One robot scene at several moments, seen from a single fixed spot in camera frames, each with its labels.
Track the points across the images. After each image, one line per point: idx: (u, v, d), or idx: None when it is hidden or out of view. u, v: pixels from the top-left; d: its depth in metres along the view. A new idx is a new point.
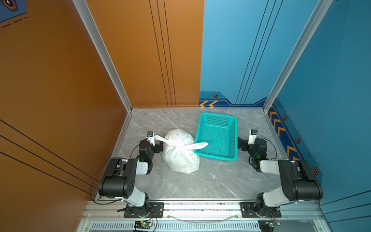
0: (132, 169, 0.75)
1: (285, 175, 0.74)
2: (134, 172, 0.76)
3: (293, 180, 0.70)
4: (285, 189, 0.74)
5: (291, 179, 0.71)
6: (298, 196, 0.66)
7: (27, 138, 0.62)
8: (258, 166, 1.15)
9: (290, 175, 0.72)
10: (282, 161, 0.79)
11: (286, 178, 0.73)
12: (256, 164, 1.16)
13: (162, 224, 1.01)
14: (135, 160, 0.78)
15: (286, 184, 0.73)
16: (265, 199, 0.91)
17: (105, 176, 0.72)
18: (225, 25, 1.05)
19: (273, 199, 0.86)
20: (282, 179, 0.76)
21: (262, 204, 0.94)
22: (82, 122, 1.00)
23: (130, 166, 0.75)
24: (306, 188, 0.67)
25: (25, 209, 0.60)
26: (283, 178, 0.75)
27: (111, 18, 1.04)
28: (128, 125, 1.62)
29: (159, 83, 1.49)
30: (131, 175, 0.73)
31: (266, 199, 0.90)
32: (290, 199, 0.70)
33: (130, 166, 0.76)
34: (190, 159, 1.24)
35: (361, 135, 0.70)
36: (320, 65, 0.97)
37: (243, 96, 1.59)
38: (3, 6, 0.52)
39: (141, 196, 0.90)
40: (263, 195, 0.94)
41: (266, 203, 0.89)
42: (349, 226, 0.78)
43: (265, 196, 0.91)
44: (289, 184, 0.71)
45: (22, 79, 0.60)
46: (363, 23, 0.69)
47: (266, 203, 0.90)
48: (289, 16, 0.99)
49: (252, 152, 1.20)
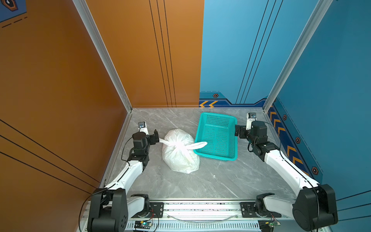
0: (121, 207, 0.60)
1: (305, 209, 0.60)
2: (123, 205, 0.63)
3: (313, 219, 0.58)
4: (298, 214, 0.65)
5: (312, 216, 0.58)
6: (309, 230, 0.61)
7: (27, 138, 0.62)
8: (261, 151, 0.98)
9: (312, 212, 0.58)
10: (306, 193, 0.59)
11: (305, 211, 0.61)
12: (259, 149, 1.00)
13: (162, 224, 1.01)
14: (121, 195, 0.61)
15: (302, 213, 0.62)
16: (265, 201, 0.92)
17: (90, 218, 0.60)
18: (225, 25, 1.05)
19: (275, 203, 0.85)
20: (297, 204, 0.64)
21: (262, 206, 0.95)
22: (82, 122, 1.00)
23: (117, 203, 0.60)
24: (323, 224, 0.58)
25: (25, 209, 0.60)
26: (299, 207, 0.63)
27: (111, 18, 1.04)
28: (128, 125, 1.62)
29: (159, 83, 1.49)
30: (122, 212, 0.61)
31: (266, 202, 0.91)
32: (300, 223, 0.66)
33: (117, 203, 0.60)
34: (190, 159, 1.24)
35: (361, 135, 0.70)
36: (320, 65, 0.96)
37: (243, 96, 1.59)
38: (3, 6, 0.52)
39: (140, 202, 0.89)
40: (263, 199, 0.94)
41: (267, 207, 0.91)
42: (349, 226, 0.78)
43: (265, 200, 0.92)
44: (306, 219, 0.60)
45: (22, 79, 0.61)
46: (363, 23, 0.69)
47: (267, 207, 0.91)
48: (289, 16, 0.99)
49: (252, 138, 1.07)
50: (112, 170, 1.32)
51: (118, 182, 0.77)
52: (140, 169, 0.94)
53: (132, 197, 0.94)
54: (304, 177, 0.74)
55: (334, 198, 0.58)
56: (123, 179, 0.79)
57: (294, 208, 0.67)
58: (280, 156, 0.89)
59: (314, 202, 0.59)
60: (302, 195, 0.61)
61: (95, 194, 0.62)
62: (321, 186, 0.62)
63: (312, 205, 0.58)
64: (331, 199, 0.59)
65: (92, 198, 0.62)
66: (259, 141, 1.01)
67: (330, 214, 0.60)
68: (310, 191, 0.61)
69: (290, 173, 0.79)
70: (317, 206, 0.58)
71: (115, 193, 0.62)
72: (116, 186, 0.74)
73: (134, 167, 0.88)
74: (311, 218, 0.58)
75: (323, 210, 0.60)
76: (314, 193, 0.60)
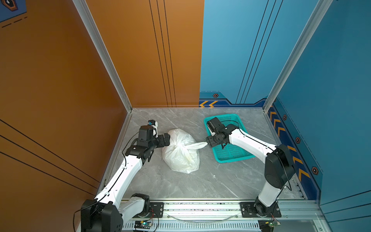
0: (112, 222, 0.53)
1: (273, 171, 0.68)
2: (116, 217, 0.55)
3: (281, 178, 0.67)
4: (269, 178, 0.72)
5: (280, 175, 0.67)
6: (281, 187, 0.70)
7: (27, 138, 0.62)
8: (224, 134, 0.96)
9: (279, 172, 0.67)
10: (271, 159, 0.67)
11: (274, 174, 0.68)
12: (221, 134, 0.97)
13: (162, 224, 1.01)
14: (111, 211, 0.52)
15: (271, 176, 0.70)
16: (262, 200, 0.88)
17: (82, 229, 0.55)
18: (226, 25, 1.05)
19: (269, 196, 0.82)
20: (266, 170, 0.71)
21: (263, 209, 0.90)
22: (82, 121, 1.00)
23: (107, 220, 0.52)
24: (289, 178, 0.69)
25: (25, 210, 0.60)
26: (268, 171, 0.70)
27: (111, 17, 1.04)
28: (128, 125, 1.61)
29: (159, 83, 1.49)
30: (115, 224, 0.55)
31: (263, 200, 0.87)
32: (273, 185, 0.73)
33: (107, 219, 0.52)
34: (190, 158, 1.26)
35: (361, 135, 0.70)
36: (321, 65, 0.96)
37: (243, 96, 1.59)
38: (3, 6, 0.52)
39: (140, 204, 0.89)
40: (259, 198, 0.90)
41: (264, 203, 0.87)
42: (349, 226, 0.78)
43: (261, 198, 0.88)
44: (276, 179, 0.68)
45: (23, 80, 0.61)
46: (364, 23, 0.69)
47: (266, 204, 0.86)
48: (288, 15, 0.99)
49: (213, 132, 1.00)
50: (112, 170, 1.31)
51: (109, 192, 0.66)
52: (138, 166, 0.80)
53: (132, 197, 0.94)
54: (264, 145, 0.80)
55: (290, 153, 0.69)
56: (116, 187, 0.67)
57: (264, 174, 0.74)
58: (241, 134, 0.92)
59: (278, 163, 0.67)
60: (268, 161, 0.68)
61: (84, 208, 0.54)
62: (279, 148, 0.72)
63: (278, 166, 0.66)
64: (288, 155, 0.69)
65: (81, 211, 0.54)
66: (219, 128, 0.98)
67: (292, 167, 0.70)
68: (273, 154, 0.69)
69: (251, 144, 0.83)
70: (280, 165, 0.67)
71: (105, 208, 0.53)
72: (107, 198, 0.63)
73: (131, 167, 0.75)
74: (280, 177, 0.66)
75: (286, 166, 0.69)
76: (277, 155, 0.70)
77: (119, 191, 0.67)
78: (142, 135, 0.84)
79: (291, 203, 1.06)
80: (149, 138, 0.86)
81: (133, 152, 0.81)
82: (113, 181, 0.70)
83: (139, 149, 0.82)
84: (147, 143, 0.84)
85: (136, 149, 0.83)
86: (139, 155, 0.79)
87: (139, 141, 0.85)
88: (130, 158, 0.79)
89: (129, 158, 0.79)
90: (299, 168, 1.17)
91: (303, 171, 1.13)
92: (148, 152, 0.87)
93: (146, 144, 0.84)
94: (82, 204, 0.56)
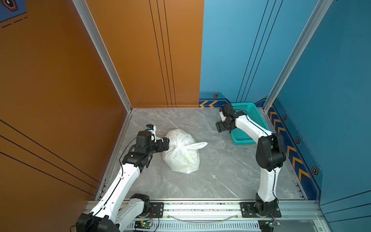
0: None
1: (263, 152, 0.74)
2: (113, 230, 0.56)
3: (269, 160, 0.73)
4: (259, 159, 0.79)
5: (268, 156, 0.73)
6: (267, 169, 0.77)
7: (27, 138, 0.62)
8: (232, 118, 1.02)
9: (268, 154, 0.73)
10: (263, 140, 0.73)
11: (263, 155, 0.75)
12: (230, 118, 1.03)
13: (162, 224, 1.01)
14: (106, 226, 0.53)
15: (261, 156, 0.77)
16: (261, 196, 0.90)
17: None
18: (225, 25, 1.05)
19: (264, 188, 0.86)
20: (257, 151, 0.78)
21: (262, 207, 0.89)
22: (82, 121, 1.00)
23: None
24: (276, 162, 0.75)
25: (25, 211, 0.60)
26: (259, 152, 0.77)
27: (111, 18, 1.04)
28: (128, 125, 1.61)
29: (159, 84, 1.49)
30: None
31: (261, 195, 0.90)
32: (262, 167, 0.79)
33: None
34: (190, 159, 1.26)
35: (362, 135, 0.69)
36: (321, 65, 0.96)
37: (243, 96, 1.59)
38: (3, 6, 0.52)
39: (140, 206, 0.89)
40: (259, 195, 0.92)
41: (263, 198, 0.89)
42: (349, 226, 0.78)
43: (260, 193, 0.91)
44: (264, 160, 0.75)
45: (22, 79, 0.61)
46: (363, 23, 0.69)
47: (263, 199, 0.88)
48: (288, 16, 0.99)
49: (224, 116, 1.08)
50: (112, 170, 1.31)
51: (106, 205, 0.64)
52: (136, 174, 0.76)
53: (132, 200, 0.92)
54: (262, 130, 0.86)
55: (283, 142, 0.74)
56: (112, 199, 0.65)
57: (256, 155, 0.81)
58: (247, 119, 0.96)
59: (268, 145, 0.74)
60: (260, 141, 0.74)
61: (79, 223, 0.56)
62: (274, 135, 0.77)
63: (267, 148, 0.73)
64: (280, 142, 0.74)
65: (77, 226, 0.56)
66: (229, 111, 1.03)
67: (281, 154, 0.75)
68: (266, 138, 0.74)
69: (251, 128, 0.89)
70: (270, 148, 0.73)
71: (100, 223, 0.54)
72: (102, 212, 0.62)
73: (128, 177, 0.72)
74: (267, 159, 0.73)
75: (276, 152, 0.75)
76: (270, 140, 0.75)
77: (115, 203, 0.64)
78: (139, 141, 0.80)
79: (291, 203, 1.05)
80: (147, 144, 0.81)
81: (130, 160, 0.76)
82: (109, 193, 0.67)
83: (136, 156, 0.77)
84: (145, 150, 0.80)
85: (134, 157, 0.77)
86: (136, 164, 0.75)
87: (136, 148, 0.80)
88: (127, 166, 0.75)
89: (126, 166, 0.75)
90: (299, 168, 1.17)
91: (303, 171, 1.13)
92: (146, 159, 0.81)
93: (144, 151, 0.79)
94: (78, 218, 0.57)
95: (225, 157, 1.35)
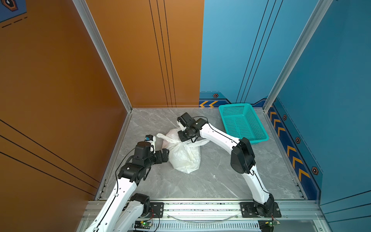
0: None
1: (237, 161, 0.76)
2: None
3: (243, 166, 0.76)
4: (234, 166, 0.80)
5: (243, 163, 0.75)
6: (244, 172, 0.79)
7: (26, 137, 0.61)
8: (195, 129, 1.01)
9: (242, 161, 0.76)
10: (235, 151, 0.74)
11: (238, 163, 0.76)
12: (193, 128, 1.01)
13: (163, 224, 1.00)
14: None
15: (236, 165, 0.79)
16: (257, 199, 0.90)
17: None
18: (225, 25, 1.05)
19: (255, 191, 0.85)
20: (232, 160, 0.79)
21: (264, 211, 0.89)
22: (82, 121, 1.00)
23: None
24: (249, 164, 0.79)
25: (25, 211, 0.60)
26: (233, 161, 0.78)
27: (111, 18, 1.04)
28: (128, 125, 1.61)
29: (159, 84, 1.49)
30: None
31: (257, 198, 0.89)
32: (239, 172, 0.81)
33: None
34: (192, 156, 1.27)
35: (363, 136, 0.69)
36: (321, 65, 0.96)
37: (243, 96, 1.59)
38: (3, 6, 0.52)
39: (138, 211, 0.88)
40: (254, 198, 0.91)
41: (259, 201, 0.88)
42: (349, 226, 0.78)
43: (254, 196, 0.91)
44: (240, 167, 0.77)
45: (23, 79, 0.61)
46: (364, 23, 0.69)
47: (261, 201, 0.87)
48: (287, 16, 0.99)
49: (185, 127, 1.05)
50: (112, 170, 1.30)
51: (98, 226, 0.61)
52: (133, 189, 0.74)
53: (130, 203, 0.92)
54: (230, 139, 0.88)
55: (249, 144, 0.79)
56: (106, 220, 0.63)
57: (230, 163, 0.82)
58: (210, 128, 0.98)
59: (241, 153, 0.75)
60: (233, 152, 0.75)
61: None
62: (242, 140, 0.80)
63: (240, 156, 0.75)
64: (248, 146, 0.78)
65: None
66: (190, 122, 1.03)
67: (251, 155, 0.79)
68: (236, 147, 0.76)
69: (220, 138, 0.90)
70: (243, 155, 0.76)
71: None
72: None
73: (123, 194, 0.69)
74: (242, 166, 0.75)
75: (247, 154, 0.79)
76: (240, 148, 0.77)
77: (108, 224, 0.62)
78: (138, 152, 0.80)
79: (291, 203, 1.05)
80: (145, 157, 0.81)
81: (126, 173, 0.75)
82: (103, 212, 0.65)
83: (134, 169, 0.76)
84: (142, 162, 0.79)
85: (130, 169, 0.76)
86: (132, 178, 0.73)
87: (135, 160, 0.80)
88: (123, 181, 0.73)
89: (121, 181, 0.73)
90: (299, 168, 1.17)
91: (303, 171, 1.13)
92: (143, 171, 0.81)
93: (142, 163, 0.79)
94: None
95: (225, 157, 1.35)
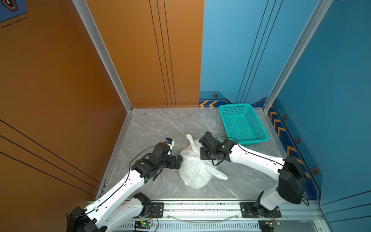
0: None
1: (290, 188, 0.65)
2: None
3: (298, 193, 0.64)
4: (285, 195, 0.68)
5: (297, 190, 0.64)
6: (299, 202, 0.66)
7: (26, 138, 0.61)
8: (223, 152, 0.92)
9: (296, 187, 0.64)
10: (284, 176, 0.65)
11: (291, 191, 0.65)
12: (220, 152, 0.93)
13: (162, 224, 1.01)
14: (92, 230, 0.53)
15: (287, 193, 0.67)
16: (264, 204, 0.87)
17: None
18: (225, 25, 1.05)
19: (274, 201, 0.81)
20: (282, 187, 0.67)
21: (264, 212, 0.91)
22: (82, 121, 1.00)
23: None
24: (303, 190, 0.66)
25: (25, 211, 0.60)
26: (284, 188, 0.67)
27: (111, 17, 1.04)
28: (128, 125, 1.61)
29: (159, 83, 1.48)
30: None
31: (266, 205, 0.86)
32: (292, 202, 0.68)
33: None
34: (198, 177, 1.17)
35: (363, 136, 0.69)
36: (321, 65, 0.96)
37: (243, 96, 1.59)
38: (3, 6, 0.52)
39: (137, 210, 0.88)
40: (261, 203, 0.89)
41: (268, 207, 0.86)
42: (349, 227, 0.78)
43: (265, 203, 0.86)
44: (294, 195, 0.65)
45: (23, 79, 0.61)
46: (364, 22, 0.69)
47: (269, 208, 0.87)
48: (288, 16, 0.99)
49: (209, 151, 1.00)
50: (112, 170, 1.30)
51: (99, 207, 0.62)
52: (139, 185, 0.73)
53: (132, 200, 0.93)
54: (271, 161, 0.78)
55: (298, 165, 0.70)
56: (107, 203, 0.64)
57: (279, 192, 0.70)
58: (242, 151, 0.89)
59: (292, 178, 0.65)
60: (283, 178, 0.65)
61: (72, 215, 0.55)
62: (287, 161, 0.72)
63: (293, 182, 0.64)
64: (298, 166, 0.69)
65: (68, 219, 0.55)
66: (214, 146, 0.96)
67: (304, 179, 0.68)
68: (285, 171, 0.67)
69: (258, 162, 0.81)
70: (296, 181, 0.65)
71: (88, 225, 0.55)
72: (93, 213, 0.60)
73: (130, 185, 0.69)
74: (298, 193, 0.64)
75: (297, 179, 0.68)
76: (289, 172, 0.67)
77: (107, 209, 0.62)
78: (156, 152, 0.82)
79: (291, 203, 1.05)
80: (161, 158, 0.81)
81: (139, 168, 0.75)
82: (107, 195, 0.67)
83: (147, 166, 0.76)
84: (157, 163, 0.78)
85: (144, 166, 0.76)
86: (142, 174, 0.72)
87: (150, 158, 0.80)
88: (134, 174, 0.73)
89: (132, 174, 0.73)
90: None
91: None
92: (154, 171, 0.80)
93: (156, 163, 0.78)
94: (72, 210, 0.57)
95: None
